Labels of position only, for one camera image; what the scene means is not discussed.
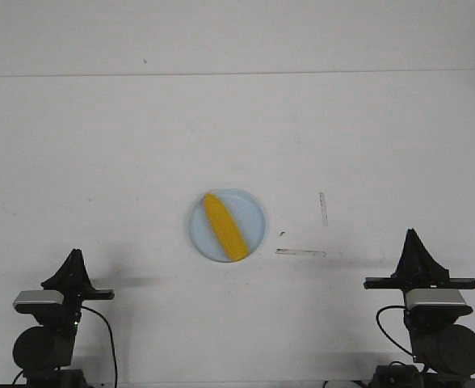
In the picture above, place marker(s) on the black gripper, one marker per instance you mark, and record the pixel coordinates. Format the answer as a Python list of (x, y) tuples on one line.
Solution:
[(75, 292), (428, 268)]

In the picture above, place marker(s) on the yellow corn cob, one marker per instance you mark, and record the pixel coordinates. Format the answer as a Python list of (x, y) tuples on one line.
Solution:
[(224, 228)]

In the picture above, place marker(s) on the light blue round plate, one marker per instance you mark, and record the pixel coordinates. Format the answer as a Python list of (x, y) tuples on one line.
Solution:
[(245, 210)]

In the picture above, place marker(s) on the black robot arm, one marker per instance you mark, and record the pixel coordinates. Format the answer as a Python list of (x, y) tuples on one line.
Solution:
[(44, 352), (442, 350)]

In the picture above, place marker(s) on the clear tape strip vertical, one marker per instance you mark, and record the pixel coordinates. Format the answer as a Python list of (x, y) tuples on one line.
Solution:
[(322, 201)]

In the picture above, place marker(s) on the clear tape strip horizontal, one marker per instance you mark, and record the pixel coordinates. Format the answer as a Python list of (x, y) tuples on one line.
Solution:
[(304, 253)]

